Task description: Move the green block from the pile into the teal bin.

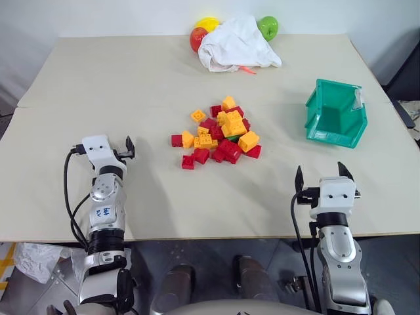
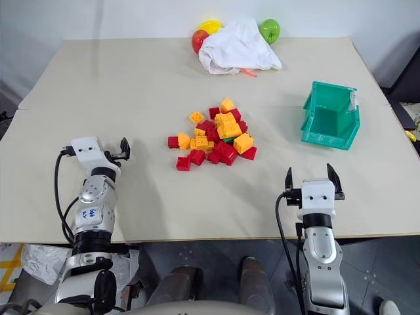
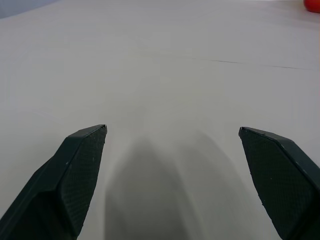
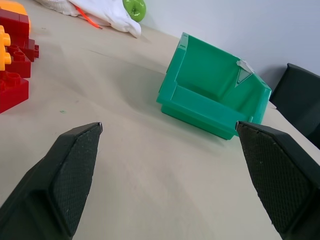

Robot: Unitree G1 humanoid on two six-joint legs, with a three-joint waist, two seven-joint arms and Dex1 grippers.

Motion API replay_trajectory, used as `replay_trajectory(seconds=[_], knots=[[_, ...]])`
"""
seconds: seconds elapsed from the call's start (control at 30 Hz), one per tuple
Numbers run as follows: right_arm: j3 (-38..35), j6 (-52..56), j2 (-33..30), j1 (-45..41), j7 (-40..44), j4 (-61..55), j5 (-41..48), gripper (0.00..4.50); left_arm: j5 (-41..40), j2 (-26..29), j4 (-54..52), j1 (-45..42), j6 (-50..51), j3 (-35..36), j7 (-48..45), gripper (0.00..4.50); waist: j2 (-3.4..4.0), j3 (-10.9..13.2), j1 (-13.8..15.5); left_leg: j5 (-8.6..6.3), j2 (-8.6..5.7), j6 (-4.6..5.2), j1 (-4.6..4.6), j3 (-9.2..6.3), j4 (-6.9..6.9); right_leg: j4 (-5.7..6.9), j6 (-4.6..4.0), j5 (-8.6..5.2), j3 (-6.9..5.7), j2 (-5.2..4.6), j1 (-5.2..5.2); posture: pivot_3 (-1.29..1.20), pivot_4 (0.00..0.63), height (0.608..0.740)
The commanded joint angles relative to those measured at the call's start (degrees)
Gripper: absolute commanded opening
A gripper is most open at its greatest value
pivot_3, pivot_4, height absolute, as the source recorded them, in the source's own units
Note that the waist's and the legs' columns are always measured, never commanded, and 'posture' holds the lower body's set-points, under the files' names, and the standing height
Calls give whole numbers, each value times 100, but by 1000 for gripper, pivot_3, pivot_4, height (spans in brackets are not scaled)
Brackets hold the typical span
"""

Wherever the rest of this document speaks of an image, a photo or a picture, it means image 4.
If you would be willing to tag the green toy apple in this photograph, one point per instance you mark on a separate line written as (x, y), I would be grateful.
(135, 9)

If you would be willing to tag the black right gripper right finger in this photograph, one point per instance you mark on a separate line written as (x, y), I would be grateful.
(280, 175)

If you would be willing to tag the white cloth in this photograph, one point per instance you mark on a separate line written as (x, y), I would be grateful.
(110, 15)

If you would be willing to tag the bright red building block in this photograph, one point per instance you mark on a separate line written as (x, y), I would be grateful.
(11, 92)

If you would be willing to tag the green plastic storage bin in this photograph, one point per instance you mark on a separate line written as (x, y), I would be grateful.
(200, 100)

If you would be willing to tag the yellow building block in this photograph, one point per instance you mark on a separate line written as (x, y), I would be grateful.
(3, 50)

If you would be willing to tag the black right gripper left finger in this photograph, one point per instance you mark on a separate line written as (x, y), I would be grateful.
(67, 180)

